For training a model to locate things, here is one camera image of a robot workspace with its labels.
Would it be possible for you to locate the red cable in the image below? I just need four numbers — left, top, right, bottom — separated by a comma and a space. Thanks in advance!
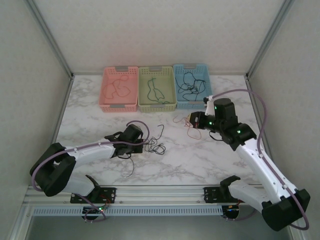
173, 114, 202, 140

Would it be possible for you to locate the orange cable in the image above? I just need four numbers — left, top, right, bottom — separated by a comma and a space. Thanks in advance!
102, 75, 132, 100

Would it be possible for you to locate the green cable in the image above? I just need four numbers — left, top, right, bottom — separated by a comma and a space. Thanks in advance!
146, 77, 171, 105

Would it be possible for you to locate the blue plastic basket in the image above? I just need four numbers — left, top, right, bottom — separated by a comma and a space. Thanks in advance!
172, 63, 214, 110

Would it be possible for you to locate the pink plastic basket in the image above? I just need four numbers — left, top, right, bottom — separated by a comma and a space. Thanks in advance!
98, 65, 139, 113

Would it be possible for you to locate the green plastic basket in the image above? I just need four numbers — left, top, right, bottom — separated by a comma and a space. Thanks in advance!
137, 65, 177, 113

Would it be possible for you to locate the controller circuit board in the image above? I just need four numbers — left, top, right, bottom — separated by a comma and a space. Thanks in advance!
225, 204, 241, 214
81, 206, 105, 216

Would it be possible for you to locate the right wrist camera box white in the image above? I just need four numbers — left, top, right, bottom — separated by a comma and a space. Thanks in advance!
203, 94, 215, 116

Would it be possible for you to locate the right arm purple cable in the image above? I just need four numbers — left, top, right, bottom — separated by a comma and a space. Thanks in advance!
211, 89, 311, 230

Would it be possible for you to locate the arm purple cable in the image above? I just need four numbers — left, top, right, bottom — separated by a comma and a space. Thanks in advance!
31, 120, 151, 223
211, 89, 311, 230

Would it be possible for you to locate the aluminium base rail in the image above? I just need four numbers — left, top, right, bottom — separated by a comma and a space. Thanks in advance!
24, 184, 297, 205

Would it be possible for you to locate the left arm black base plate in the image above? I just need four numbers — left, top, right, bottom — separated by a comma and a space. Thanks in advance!
69, 187, 117, 204

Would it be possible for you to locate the light blue slotted cable duct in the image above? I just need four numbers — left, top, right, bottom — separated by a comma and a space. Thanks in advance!
32, 206, 223, 217

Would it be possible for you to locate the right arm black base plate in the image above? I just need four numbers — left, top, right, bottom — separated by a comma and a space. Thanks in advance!
203, 186, 250, 204

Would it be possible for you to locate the aluminium frame post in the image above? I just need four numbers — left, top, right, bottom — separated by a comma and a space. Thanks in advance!
26, 0, 75, 78
245, 0, 298, 78

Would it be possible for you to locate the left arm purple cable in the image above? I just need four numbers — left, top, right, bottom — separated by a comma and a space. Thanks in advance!
31, 120, 151, 223

